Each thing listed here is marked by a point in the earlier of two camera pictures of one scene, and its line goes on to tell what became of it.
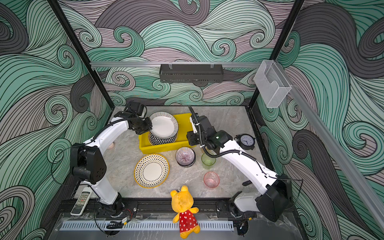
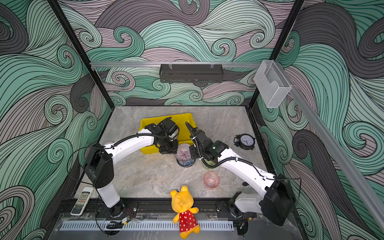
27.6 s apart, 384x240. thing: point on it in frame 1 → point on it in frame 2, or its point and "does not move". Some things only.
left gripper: [148, 127] → [173, 150]
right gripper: [191, 137] → [192, 149]
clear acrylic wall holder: [271, 77] does not move
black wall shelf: [191, 73] does not move
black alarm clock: [245, 141] does not move
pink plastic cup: [211, 179] does not move
